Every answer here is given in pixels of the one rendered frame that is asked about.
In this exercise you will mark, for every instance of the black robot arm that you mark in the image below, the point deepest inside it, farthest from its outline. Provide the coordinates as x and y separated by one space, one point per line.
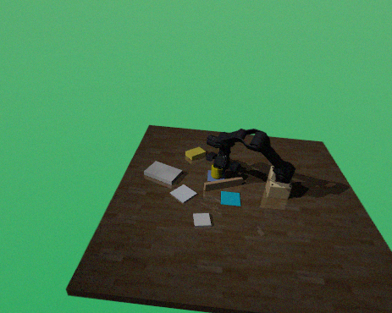
284 171

